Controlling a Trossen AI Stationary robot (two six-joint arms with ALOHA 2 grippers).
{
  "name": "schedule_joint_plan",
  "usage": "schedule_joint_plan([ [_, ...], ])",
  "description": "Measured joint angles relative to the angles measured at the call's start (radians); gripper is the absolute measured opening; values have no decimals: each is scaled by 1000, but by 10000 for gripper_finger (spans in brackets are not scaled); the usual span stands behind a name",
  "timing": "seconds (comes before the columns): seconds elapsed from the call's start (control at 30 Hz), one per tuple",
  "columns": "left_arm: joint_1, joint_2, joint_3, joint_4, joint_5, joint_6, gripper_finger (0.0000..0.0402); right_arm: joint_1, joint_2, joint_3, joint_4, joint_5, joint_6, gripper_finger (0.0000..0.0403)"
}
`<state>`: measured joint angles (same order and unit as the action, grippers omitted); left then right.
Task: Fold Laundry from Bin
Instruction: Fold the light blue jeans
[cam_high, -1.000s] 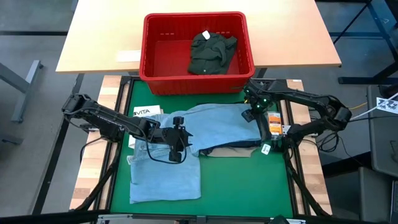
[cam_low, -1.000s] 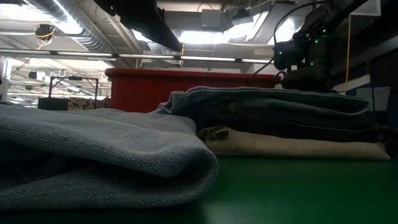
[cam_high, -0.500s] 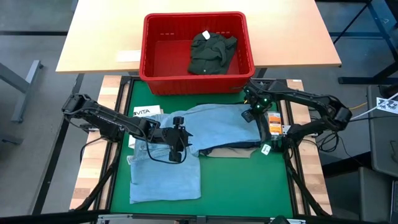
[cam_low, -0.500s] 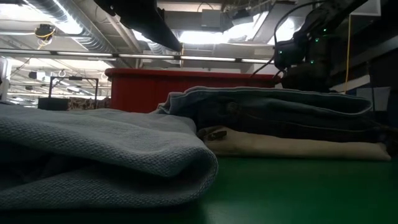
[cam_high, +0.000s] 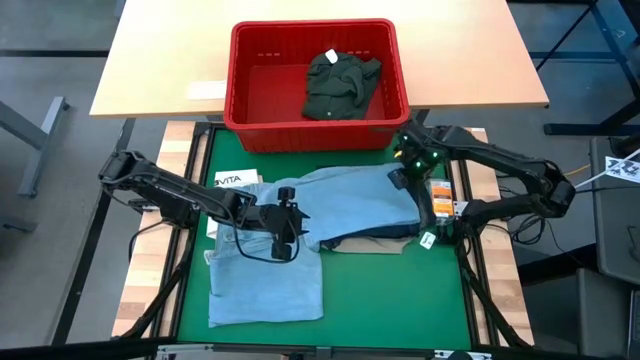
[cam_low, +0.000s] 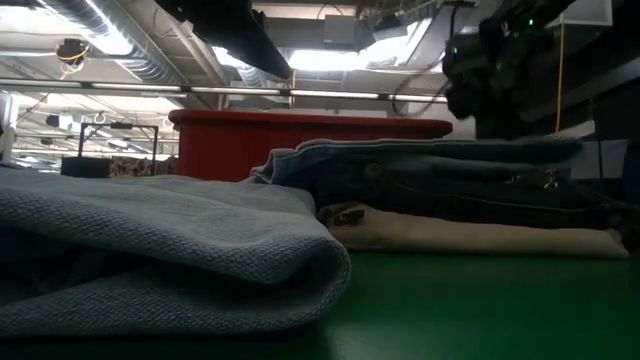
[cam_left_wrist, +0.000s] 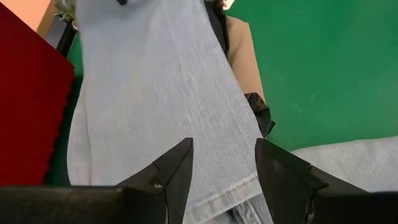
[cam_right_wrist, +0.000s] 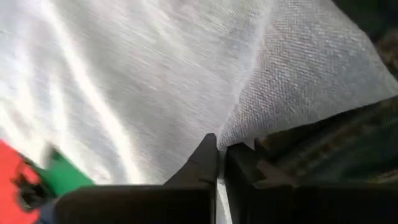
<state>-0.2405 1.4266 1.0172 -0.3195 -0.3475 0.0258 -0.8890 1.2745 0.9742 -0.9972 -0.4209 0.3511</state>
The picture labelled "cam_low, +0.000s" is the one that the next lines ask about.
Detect floral curtain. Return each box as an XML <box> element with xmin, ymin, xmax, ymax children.
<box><xmin>109</xmin><ymin>156</ymin><xmax>179</xmax><ymax>177</ymax></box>

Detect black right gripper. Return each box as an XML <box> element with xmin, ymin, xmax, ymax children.
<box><xmin>442</xmin><ymin>18</ymin><xmax>556</xmax><ymax>141</ymax></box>

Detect silver ventilation duct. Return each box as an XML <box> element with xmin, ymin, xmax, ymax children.
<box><xmin>29</xmin><ymin>0</ymin><xmax>221</xmax><ymax>86</ymax></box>

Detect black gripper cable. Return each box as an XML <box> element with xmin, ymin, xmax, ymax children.
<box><xmin>391</xmin><ymin>74</ymin><xmax>451</xmax><ymax>117</ymax></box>

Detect dark blue jeans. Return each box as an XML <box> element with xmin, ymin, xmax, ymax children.
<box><xmin>309</xmin><ymin>162</ymin><xmax>640</xmax><ymax>251</ymax></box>

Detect white ceiling box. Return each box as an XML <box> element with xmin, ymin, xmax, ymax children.
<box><xmin>549</xmin><ymin>0</ymin><xmax>614</xmax><ymax>27</ymax></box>

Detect khaki shorts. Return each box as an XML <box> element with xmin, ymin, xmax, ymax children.
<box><xmin>317</xmin><ymin>201</ymin><xmax>630</xmax><ymax>260</ymax></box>

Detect black monitor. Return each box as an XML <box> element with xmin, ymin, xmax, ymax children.
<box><xmin>59</xmin><ymin>156</ymin><xmax>112</xmax><ymax>179</ymax></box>

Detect black ceiling cable reel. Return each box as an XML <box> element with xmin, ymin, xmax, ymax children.
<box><xmin>54</xmin><ymin>38</ymin><xmax>91</xmax><ymax>67</ymax></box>

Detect yellow hanging cable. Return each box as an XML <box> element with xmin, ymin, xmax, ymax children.
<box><xmin>553</xmin><ymin>22</ymin><xmax>566</xmax><ymax>134</ymax></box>

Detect light blue garment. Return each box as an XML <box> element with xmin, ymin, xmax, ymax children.
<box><xmin>0</xmin><ymin>137</ymin><xmax>585</xmax><ymax>337</ymax></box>

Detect white board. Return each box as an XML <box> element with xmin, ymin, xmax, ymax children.
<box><xmin>569</xmin><ymin>138</ymin><xmax>629</xmax><ymax>181</ymax></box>

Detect red plastic laundry bin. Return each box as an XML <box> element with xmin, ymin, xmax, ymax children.
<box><xmin>168</xmin><ymin>108</ymin><xmax>454</xmax><ymax>183</ymax></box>

